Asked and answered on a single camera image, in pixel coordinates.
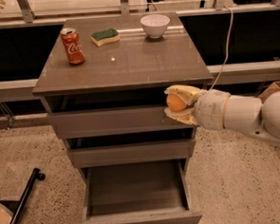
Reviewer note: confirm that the grey rail bench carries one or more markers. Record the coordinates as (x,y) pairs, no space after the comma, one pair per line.
(16,91)

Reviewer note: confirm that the green yellow sponge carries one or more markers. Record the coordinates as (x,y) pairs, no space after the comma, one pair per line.
(106,36)

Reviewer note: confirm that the grey drawer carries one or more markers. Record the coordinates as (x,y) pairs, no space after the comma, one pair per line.
(130,148)
(153,192)
(111,113)

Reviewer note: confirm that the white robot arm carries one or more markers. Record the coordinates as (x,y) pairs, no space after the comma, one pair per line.
(252,117)

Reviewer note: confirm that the red cola can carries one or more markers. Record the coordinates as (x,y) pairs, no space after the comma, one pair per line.
(72,45)

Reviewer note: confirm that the grey middle drawer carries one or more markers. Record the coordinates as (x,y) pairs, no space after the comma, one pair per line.
(130,148)

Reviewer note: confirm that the grey drawer cabinet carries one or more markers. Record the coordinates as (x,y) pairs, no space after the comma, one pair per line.
(133,62)

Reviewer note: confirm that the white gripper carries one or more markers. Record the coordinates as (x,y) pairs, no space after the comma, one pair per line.
(210,109)

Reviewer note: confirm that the cardboard box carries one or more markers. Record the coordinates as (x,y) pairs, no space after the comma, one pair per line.
(274,87)

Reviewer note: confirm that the grey top drawer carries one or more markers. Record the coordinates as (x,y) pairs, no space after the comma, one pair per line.
(111,113)

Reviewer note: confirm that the grey bottom drawer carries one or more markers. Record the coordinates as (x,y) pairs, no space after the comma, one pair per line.
(153,192)

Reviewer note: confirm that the orange fruit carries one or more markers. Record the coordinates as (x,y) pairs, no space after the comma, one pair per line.
(175,103)

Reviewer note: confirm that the black metal leg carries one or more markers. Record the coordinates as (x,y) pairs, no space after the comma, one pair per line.
(19,205)

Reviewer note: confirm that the white bowl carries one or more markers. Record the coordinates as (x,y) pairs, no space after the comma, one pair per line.
(154,25)

